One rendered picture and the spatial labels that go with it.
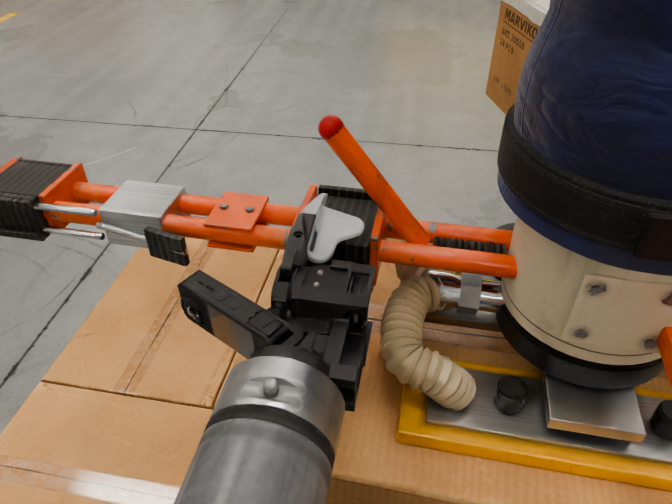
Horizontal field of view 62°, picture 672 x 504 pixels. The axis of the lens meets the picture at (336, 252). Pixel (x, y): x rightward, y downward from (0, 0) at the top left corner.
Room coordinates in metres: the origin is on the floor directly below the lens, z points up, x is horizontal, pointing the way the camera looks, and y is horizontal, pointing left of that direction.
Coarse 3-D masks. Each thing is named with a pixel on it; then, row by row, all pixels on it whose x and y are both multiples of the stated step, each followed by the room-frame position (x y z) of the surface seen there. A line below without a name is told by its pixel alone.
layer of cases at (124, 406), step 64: (192, 256) 1.23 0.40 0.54; (256, 256) 1.23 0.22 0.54; (128, 320) 0.98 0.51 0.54; (64, 384) 0.79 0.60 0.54; (128, 384) 0.78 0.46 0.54; (192, 384) 0.78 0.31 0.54; (0, 448) 0.63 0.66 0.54; (64, 448) 0.63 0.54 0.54; (128, 448) 0.63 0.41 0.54; (192, 448) 0.63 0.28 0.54
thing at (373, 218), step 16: (320, 192) 0.50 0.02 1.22; (336, 192) 0.50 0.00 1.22; (352, 192) 0.50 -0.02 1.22; (336, 208) 0.48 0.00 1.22; (352, 208) 0.48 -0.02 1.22; (368, 208) 0.48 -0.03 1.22; (368, 224) 0.45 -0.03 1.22; (384, 224) 0.46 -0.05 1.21; (352, 240) 0.41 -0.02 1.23; (368, 240) 0.42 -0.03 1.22; (336, 256) 0.41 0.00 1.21; (352, 256) 0.41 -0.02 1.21; (368, 256) 0.41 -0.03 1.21
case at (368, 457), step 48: (384, 288) 0.52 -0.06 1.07; (432, 336) 0.44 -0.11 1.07; (480, 336) 0.44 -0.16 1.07; (384, 384) 0.37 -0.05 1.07; (384, 432) 0.31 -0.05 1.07; (336, 480) 0.27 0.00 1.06; (384, 480) 0.26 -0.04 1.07; (432, 480) 0.26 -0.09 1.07; (480, 480) 0.26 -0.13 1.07; (528, 480) 0.26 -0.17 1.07; (576, 480) 0.26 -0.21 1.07
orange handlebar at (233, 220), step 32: (96, 192) 0.53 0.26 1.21; (224, 192) 0.51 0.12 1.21; (192, 224) 0.46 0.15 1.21; (224, 224) 0.45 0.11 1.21; (256, 224) 0.46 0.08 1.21; (288, 224) 0.48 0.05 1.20; (448, 224) 0.46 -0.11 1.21; (384, 256) 0.42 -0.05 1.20; (416, 256) 0.41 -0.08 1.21; (448, 256) 0.41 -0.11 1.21; (480, 256) 0.41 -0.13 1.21; (512, 256) 0.41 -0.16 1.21
